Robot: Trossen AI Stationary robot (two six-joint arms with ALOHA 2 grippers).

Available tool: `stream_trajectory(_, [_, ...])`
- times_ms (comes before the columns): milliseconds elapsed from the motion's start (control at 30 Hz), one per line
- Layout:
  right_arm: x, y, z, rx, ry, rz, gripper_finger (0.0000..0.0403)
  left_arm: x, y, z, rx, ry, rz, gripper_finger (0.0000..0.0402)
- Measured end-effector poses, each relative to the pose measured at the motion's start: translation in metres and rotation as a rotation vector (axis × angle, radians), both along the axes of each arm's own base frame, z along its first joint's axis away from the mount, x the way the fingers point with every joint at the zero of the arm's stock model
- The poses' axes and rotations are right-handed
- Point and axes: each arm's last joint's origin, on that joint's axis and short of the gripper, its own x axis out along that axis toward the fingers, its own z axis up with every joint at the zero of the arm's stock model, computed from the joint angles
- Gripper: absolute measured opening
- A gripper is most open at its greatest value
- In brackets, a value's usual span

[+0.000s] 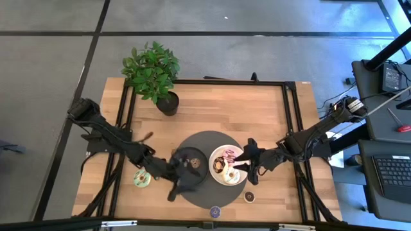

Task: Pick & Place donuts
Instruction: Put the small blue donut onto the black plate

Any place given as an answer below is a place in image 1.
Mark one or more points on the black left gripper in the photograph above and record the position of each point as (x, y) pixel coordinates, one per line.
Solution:
(165, 168)

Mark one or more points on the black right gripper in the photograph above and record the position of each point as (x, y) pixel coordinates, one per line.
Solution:
(271, 159)

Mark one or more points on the pink iced large donut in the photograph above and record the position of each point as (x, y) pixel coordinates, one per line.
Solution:
(229, 154)

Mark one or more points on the white iced large donut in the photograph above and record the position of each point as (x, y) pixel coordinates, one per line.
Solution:
(233, 178)

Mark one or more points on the brown sprinkled small donut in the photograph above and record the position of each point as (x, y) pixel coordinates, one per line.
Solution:
(218, 166)

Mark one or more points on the chocolate white-rimmed small donut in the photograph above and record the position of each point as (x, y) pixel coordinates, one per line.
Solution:
(249, 197)

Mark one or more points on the green iced large donut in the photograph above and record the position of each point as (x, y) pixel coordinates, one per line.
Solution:
(142, 178)

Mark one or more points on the purple sprinkled small donut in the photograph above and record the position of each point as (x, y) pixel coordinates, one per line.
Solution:
(215, 212)

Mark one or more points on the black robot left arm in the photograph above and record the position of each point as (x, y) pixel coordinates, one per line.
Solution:
(109, 133)

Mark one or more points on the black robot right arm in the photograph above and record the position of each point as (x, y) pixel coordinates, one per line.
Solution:
(314, 133)

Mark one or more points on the black round plate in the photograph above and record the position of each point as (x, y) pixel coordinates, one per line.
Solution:
(203, 160)

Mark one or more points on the white round plate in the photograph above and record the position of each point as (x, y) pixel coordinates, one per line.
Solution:
(214, 177)

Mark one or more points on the round dark woven placemat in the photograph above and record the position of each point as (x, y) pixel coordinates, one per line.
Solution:
(208, 195)

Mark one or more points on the black plant pot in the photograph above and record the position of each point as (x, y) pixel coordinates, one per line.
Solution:
(168, 107)

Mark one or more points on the white paper sheet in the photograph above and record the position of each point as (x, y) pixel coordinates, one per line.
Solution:
(337, 160)

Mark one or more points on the black tape roll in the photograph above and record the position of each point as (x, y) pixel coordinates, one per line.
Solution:
(354, 159)

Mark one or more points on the green leafy artificial plant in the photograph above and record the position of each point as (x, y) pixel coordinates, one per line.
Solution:
(151, 70)

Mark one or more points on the grey side desk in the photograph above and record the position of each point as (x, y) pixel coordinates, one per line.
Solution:
(385, 122)

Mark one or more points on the black overhead gantry beam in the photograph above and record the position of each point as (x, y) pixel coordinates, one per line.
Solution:
(48, 224)

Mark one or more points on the black keyboard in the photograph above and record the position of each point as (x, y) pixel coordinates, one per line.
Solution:
(395, 173)

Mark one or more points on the thin white rod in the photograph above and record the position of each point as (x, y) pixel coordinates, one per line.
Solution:
(396, 94)

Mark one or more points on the grey chair base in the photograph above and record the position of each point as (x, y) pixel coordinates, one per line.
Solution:
(11, 147)

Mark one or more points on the black diagonal pole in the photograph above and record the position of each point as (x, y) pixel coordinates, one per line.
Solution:
(388, 49)

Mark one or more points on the silver beam bracket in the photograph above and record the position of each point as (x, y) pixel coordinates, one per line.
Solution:
(297, 227)
(118, 223)

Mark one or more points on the black aluminium table frame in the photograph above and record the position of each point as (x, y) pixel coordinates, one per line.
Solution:
(224, 82)

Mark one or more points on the black frame clamp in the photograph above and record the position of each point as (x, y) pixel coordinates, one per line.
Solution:
(254, 77)

